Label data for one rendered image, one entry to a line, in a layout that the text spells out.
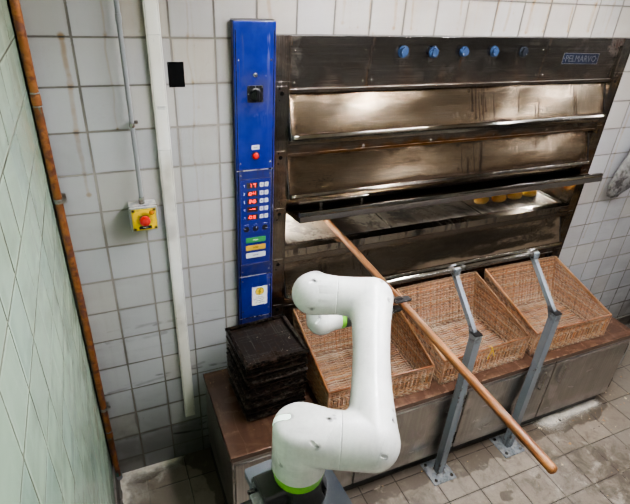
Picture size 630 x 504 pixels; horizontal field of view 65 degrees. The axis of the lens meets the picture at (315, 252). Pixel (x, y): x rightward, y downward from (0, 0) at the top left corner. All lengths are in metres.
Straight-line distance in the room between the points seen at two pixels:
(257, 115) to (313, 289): 0.86
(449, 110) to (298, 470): 1.76
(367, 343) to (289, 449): 0.33
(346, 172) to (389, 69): 0.47
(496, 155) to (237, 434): 1.84
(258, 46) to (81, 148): 0.72
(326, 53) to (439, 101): 0.62
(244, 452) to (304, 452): 1.07
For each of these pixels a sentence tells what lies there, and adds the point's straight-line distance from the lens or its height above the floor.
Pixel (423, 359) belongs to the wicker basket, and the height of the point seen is 0.70.
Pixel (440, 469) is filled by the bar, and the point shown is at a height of 0.04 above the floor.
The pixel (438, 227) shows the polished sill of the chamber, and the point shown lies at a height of 1.17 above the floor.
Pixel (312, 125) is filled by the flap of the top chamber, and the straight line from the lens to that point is 2.10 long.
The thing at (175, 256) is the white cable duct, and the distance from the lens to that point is 2.15.
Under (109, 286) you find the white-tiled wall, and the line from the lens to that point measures 2.21.
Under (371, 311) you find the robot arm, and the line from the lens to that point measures 1.34.
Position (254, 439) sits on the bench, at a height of 0.58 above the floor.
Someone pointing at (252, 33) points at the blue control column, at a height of 2.11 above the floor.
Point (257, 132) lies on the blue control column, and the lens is 2.01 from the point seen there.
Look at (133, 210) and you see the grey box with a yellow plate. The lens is 1.97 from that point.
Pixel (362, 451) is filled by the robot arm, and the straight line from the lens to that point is 1.17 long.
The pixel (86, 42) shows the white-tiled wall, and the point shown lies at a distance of 1.88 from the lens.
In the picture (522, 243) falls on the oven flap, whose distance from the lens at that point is 3.19.
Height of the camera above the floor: 2.33
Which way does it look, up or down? 30 degrees down
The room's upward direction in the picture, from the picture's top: 4 degrees clockwise
